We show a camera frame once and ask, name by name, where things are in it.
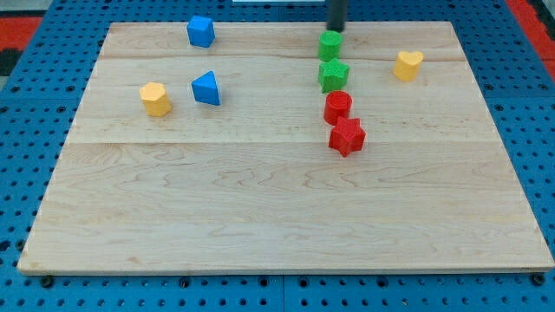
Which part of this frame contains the red circle block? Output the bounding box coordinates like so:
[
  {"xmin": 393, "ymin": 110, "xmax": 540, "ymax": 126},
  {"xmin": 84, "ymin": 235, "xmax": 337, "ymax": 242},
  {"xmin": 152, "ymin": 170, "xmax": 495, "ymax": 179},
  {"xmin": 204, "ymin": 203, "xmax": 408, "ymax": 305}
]
[{"xmin": 323, "ymin": 90, "xmax": 352, "ymax": 126}]

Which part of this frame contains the green circle block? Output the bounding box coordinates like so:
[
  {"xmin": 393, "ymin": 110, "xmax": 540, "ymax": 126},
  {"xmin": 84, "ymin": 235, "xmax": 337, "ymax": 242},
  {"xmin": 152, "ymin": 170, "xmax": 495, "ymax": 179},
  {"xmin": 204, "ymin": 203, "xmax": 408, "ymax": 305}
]
[{"xmin": 317, "ymin": 30, "xmax": 343, "ymax": 62}]

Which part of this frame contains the yellow heart block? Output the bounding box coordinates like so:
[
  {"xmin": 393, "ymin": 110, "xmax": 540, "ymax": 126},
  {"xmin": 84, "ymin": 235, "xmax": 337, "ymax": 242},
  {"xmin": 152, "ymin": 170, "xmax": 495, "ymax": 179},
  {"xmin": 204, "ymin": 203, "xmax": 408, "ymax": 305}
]
[{"xmin": 393, "ymin": 50, "xmax": 424, "ymax": 81}]

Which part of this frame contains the wooden board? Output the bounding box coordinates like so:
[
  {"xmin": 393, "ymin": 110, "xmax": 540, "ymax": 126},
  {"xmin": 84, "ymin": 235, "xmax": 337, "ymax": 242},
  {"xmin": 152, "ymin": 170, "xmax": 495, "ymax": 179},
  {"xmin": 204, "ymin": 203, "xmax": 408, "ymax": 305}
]
[{"xmin": 17, "ymin": 22, "xmax": 554, "ymax": 276}]

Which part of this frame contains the red star block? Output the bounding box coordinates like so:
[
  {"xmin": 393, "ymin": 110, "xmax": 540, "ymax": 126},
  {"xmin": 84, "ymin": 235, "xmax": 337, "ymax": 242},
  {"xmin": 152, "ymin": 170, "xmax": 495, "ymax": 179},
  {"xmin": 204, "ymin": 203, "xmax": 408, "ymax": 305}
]
[{"xmin": 329, "ymin": 116, "xmax": 366, "ymax": 157}]

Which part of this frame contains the green star block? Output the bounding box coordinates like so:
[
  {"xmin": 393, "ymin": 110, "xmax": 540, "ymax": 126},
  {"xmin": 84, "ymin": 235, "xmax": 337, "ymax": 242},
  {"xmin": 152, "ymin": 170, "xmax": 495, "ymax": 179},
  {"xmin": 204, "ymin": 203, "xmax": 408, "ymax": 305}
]
[{"xmin": 317, "ymin": 58, "xmax": 350, "ymax": 93}]

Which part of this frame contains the blue triangle block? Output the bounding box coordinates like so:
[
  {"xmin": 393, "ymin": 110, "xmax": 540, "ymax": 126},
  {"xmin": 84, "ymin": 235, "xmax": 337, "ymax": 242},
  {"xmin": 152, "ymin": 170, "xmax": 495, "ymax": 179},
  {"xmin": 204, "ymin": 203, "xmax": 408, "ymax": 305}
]
[{"xmin": 192, "ymin": 71, "xmax": 220, "ymax": 106}]

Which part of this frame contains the yellow hexagon block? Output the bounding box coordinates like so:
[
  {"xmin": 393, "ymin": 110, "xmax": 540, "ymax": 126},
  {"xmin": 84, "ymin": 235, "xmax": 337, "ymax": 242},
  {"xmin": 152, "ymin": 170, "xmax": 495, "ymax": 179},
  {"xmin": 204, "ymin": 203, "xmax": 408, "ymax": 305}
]
[{"xmin": 139, "ymin": 81, "xmax": 173, "ymax": 117}]

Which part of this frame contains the blue cube block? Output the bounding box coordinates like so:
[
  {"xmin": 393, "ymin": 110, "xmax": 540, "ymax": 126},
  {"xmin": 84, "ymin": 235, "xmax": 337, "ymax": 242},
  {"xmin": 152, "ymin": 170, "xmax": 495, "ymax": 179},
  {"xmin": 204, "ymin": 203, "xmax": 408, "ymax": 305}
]
[{"xmin": 186, "ymin": 16, "xmax": 215, "ymax": 48}]

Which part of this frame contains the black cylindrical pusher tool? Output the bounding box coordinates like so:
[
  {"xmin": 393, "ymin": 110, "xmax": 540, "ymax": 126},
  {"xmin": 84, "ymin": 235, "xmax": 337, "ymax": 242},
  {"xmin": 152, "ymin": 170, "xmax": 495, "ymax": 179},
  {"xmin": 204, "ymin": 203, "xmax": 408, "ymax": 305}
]
[{"xmin": 326, "ymin": 0, "xmax": 349, "ymax": 33}]

